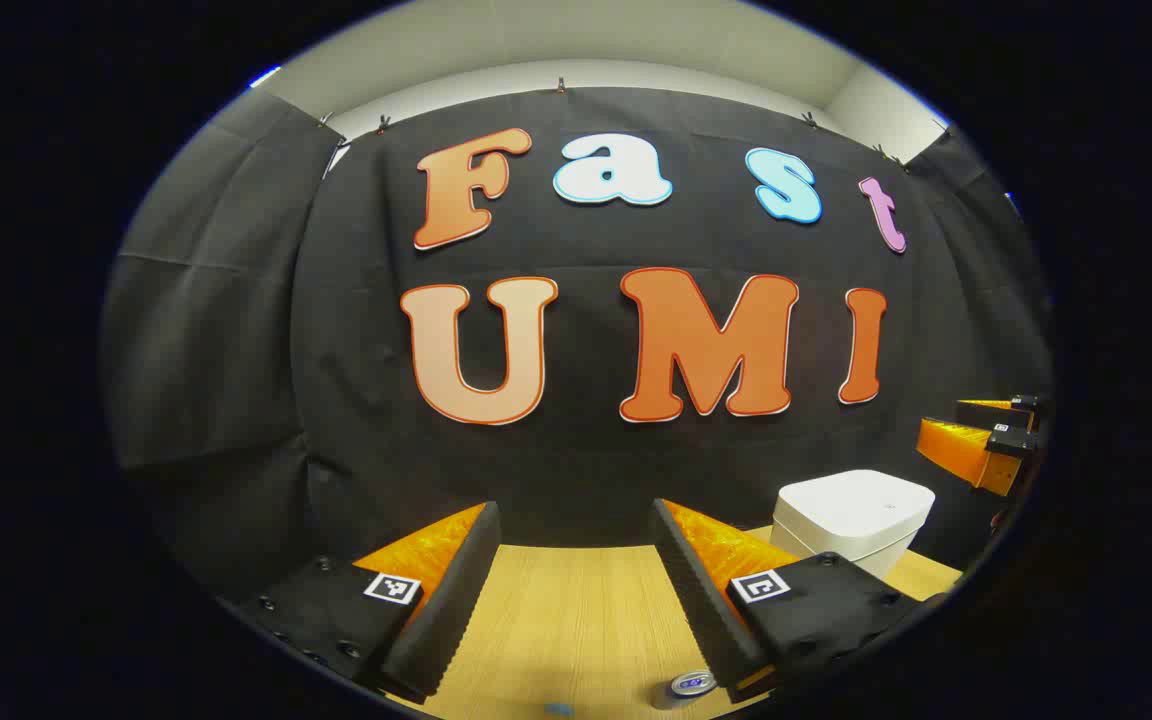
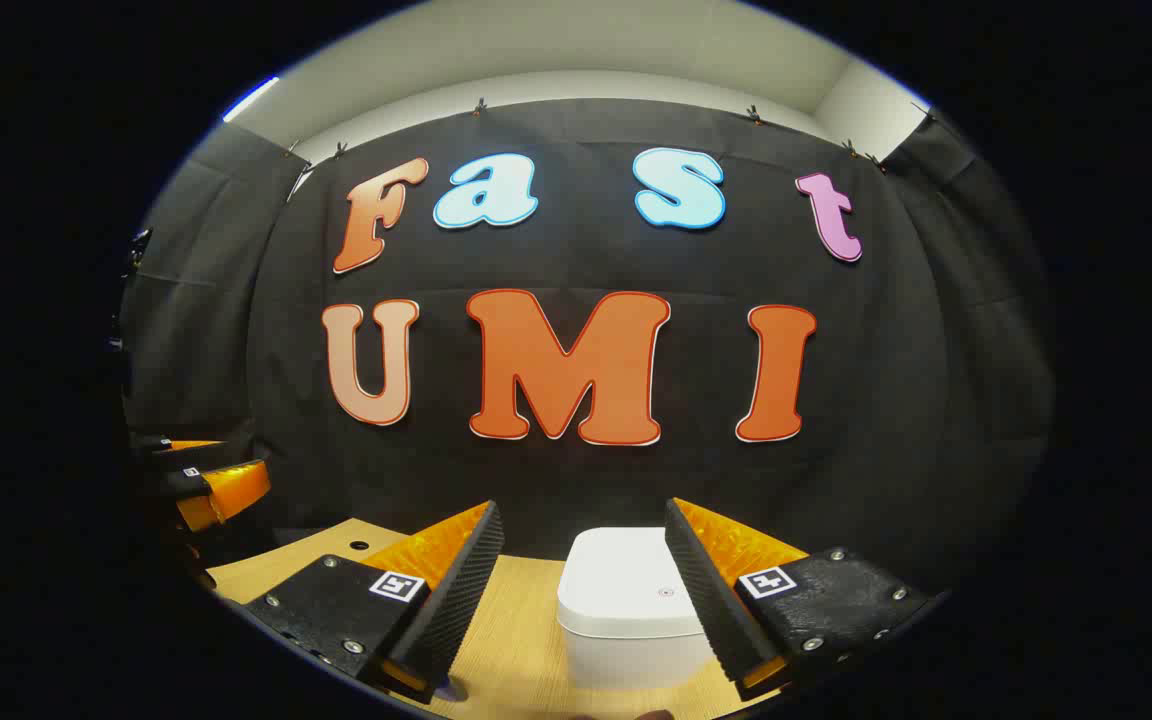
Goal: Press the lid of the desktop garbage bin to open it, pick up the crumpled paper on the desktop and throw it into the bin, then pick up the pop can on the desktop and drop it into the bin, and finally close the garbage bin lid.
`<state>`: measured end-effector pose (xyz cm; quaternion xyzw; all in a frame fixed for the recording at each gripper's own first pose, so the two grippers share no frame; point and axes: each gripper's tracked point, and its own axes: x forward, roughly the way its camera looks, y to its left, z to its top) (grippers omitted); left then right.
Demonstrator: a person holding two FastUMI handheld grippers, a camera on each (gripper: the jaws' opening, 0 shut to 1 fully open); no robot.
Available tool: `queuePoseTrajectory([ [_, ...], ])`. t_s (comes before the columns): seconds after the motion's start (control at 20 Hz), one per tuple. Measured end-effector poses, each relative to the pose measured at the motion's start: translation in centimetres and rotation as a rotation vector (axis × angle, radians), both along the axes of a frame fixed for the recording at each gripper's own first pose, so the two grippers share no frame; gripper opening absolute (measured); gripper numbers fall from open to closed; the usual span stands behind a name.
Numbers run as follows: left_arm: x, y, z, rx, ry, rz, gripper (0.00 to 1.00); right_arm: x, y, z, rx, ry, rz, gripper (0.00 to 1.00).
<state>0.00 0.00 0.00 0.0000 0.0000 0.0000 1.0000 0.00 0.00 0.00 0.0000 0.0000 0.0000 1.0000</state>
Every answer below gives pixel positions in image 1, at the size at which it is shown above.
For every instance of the blue pop can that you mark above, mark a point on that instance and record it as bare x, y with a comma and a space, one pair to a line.
691, 686

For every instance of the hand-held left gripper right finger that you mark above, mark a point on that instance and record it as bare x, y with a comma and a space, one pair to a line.
701, 600

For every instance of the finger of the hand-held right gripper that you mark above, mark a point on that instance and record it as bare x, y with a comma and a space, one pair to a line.
991, 412
966, 450

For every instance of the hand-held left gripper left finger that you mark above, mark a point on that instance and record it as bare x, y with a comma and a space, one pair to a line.
451, 600

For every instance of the white desktop garbage bin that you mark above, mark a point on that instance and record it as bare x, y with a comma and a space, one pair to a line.
851, 510

